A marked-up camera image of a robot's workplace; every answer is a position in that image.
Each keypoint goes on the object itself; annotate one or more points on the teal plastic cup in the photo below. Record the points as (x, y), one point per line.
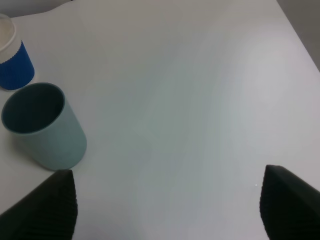
(43, 125)

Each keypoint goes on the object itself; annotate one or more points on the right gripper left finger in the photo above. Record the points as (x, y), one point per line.
(49, 212)

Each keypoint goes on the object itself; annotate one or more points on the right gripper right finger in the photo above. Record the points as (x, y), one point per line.
(289, 207)

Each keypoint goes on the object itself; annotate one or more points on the blue white paper cup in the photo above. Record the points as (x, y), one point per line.
(16, 68)

